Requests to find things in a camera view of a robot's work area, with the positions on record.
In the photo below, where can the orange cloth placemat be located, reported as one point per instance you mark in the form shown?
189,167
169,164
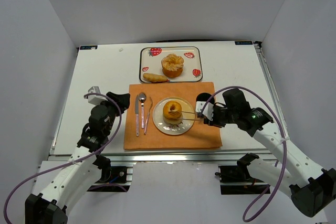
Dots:
200,136

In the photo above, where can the dark green mug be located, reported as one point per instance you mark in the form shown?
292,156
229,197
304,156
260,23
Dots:
203,97

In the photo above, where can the left corner blue label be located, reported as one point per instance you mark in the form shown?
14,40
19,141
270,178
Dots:
88,47

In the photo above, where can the twisted bread stick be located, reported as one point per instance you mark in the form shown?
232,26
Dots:
155,78

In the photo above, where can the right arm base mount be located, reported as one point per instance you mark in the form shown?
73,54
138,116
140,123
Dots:
233,182

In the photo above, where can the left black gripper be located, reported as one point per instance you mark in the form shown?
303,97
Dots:
118,99

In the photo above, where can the large sugared crown bun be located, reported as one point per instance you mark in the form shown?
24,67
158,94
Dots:
172,65

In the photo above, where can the right corner blue label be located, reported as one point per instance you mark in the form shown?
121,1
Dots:
243,42

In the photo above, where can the corner blue label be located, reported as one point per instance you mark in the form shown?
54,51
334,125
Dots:
88,47
243,42

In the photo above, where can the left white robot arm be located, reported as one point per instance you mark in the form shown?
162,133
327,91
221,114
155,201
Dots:
86,165

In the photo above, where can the glazed ring donut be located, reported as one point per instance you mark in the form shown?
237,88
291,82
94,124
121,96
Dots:
172,110

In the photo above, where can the metal tongs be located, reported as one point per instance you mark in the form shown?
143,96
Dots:
184,116

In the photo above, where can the pink handled spoon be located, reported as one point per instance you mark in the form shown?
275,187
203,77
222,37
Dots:
142,99

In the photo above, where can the pale bagel bread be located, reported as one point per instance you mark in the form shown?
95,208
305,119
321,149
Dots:
174,121

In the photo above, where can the cream two-tone plate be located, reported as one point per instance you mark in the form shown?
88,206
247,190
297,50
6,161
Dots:
179,129

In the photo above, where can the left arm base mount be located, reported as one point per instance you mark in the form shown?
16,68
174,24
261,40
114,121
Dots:
116,180

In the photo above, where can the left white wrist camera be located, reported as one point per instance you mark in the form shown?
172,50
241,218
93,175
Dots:
94,96

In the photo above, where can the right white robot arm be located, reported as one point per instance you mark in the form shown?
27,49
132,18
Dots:
309,186

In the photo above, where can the pink handled knife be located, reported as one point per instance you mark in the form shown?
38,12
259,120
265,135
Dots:
136,109

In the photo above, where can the pink handled fork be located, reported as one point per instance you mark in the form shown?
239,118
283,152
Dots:
148,117

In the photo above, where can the aluminium table frame rail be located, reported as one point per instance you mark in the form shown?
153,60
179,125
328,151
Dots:
115,67

